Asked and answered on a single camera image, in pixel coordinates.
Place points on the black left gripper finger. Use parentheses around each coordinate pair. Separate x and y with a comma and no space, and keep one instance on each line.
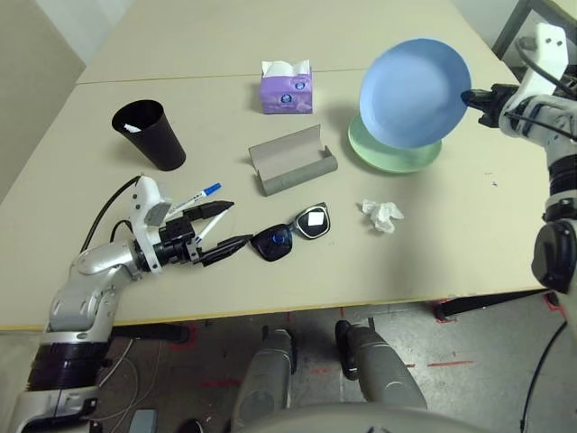
(209,209)
(223,248)

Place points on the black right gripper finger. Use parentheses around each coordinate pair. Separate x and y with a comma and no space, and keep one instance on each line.
(475,98)

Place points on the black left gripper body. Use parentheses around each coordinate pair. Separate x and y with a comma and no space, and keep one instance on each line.
(176,243)

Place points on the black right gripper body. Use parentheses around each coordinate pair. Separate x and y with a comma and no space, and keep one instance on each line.
(498,101)

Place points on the black sunglasses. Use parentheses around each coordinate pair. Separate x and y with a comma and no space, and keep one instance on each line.
(270,245)

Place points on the light blue plate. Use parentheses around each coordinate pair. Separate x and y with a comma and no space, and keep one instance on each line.
(414,94)

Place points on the grey glasses case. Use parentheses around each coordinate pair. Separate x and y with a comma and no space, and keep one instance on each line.
(293,178)

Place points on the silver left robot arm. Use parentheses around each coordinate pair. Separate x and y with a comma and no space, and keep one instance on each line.
(85,297)

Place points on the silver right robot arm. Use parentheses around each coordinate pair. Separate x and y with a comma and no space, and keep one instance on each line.
(559,257)

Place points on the black plastic cup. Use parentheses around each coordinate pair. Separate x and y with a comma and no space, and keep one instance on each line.
(158,144)

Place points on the light green plate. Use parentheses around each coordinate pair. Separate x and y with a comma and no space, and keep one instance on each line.
(396,158)

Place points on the small white scrap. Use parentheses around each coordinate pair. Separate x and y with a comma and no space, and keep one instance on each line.
(131,128)

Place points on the purple tissue box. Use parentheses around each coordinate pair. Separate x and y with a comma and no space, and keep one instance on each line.
(284,97)

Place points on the grey robot left leg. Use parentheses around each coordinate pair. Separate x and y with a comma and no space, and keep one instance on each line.
(266,383)

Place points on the grey robot leg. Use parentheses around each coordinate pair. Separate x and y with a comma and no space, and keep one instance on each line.
(266,383)
(387,374)

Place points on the white tissue sheet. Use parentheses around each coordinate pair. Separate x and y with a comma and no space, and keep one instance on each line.
(279,67)

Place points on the small grey box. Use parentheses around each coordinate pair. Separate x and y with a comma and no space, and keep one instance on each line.
(144,421)

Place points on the black table foot bar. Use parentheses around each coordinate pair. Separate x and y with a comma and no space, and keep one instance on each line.
(487,303)

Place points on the grey robot right leg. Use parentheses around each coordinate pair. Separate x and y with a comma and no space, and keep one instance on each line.
(387,374)

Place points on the beige cloth partition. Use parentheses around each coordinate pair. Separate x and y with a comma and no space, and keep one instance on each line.
(31,90)

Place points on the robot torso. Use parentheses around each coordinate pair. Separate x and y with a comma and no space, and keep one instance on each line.
(360,421)

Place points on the red floor tape strip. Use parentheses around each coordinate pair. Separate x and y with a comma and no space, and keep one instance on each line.
(451,363)

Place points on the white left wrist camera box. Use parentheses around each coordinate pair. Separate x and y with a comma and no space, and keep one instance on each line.
(144,198)

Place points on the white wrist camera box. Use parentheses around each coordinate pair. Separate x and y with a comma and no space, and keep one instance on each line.
(547,49)
(144,198)

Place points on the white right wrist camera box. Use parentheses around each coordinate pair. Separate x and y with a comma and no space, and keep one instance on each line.
(547,49)

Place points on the beige table with dark frame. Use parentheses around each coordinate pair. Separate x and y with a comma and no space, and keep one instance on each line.
(509,27)

